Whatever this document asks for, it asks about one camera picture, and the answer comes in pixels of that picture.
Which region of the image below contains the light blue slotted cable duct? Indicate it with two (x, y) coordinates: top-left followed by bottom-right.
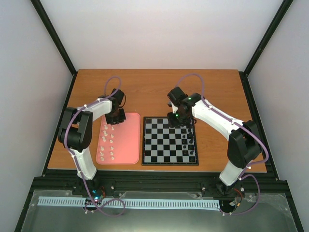
(37, 196), (220, 211)

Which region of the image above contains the pink plastic tray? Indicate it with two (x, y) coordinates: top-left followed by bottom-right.
(96, 113), (140, 165)

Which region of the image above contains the purple cable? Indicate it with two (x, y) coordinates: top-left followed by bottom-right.
(175, 73), (269, 216)
(63, 76), (126, 217)

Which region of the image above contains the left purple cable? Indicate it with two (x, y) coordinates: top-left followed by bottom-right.
(63, 76), (126, 217)

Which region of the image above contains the black white chessboard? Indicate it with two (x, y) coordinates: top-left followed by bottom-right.
(141, 116), (199, 166)

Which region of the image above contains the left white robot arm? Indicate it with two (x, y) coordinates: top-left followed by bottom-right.
(58, 89), (126, 195)

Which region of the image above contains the black aluminium frame rail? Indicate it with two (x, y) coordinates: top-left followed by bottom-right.
(30, 170), (290, 195)

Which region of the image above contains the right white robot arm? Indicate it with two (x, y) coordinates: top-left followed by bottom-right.
(167, 87), (265, 196)

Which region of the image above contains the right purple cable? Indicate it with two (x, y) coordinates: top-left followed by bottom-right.
(175, 73), (269, 216)

